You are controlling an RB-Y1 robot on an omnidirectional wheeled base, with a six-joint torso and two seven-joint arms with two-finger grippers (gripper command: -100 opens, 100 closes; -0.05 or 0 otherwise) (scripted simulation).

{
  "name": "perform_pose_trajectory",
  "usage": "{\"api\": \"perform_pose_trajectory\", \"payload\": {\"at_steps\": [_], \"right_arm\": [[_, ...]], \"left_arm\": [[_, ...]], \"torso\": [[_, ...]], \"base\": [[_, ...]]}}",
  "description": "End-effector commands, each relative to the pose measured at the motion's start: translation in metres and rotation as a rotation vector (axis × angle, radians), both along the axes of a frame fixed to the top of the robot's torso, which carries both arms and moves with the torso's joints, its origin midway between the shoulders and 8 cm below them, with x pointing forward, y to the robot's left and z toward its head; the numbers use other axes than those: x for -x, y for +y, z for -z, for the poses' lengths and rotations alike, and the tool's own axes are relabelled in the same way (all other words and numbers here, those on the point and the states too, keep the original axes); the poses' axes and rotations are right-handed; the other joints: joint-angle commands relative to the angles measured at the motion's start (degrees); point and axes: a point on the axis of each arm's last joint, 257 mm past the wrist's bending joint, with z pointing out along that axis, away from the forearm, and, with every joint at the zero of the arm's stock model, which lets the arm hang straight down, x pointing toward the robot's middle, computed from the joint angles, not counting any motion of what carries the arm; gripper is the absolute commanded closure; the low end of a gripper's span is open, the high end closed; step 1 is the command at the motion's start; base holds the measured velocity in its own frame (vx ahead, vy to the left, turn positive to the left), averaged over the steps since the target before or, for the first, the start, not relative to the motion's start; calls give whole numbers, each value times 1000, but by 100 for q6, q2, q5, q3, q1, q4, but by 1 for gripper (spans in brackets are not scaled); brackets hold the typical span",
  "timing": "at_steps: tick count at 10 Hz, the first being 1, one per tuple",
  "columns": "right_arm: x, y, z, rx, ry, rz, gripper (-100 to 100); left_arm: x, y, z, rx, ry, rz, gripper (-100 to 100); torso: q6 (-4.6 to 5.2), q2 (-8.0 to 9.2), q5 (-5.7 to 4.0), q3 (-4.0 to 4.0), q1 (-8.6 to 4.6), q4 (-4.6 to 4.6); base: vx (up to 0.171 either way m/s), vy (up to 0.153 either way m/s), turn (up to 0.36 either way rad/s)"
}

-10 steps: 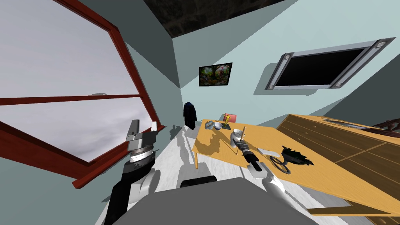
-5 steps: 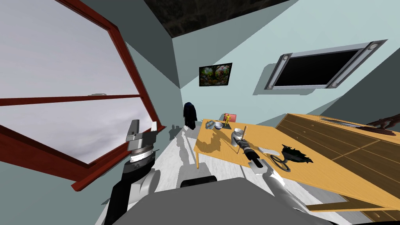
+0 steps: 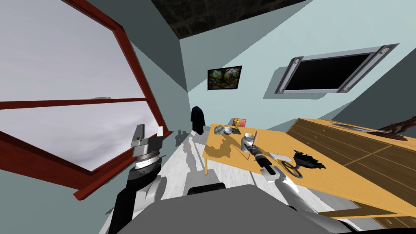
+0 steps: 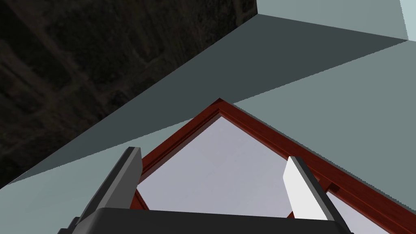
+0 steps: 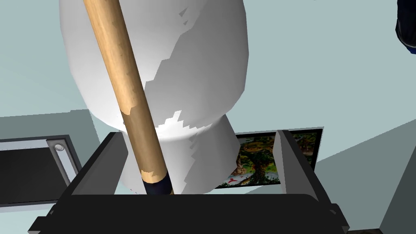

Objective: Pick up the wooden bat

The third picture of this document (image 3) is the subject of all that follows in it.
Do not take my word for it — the black hanging coat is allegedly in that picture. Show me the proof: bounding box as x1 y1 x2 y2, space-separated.
190 106 206 136

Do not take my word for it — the brown wooden dresser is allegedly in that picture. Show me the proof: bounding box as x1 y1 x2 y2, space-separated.
286 118 416 230

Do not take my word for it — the white mug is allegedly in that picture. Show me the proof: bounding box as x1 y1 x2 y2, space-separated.
240 133 255 153

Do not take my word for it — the dark brown carved thing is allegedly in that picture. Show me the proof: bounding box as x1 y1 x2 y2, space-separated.
378 117 416 141

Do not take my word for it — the orange wooden table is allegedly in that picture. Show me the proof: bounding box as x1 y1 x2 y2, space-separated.
202 123 416 219

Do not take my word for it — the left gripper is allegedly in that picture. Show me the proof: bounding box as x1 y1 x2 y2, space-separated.
131 124 165 160

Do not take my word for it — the black wall television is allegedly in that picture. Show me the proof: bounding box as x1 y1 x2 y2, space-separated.
274 43 400 95

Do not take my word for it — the black spiky plant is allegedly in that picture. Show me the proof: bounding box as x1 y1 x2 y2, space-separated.
292 149 327 170

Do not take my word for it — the red-framed window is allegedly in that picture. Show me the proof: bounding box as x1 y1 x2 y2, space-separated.
0 0 173 201

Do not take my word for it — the wooden stick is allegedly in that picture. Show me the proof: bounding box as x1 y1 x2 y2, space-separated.
248 130 259 160

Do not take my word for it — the white flat thing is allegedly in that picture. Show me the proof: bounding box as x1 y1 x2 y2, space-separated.
269 152 293 163

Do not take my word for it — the dark ring-shaped thing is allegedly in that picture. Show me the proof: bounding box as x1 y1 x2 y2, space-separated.
281 160 303 179

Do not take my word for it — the grey flat thing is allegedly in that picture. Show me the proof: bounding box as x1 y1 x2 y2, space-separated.
331 122 372 134

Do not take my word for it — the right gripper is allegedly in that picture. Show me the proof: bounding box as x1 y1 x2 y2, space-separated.
247 145 263 160

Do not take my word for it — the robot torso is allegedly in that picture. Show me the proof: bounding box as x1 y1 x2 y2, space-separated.
116 182 353 234

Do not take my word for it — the framed colourful picture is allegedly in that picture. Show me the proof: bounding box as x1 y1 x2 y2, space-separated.
207 65 243 91

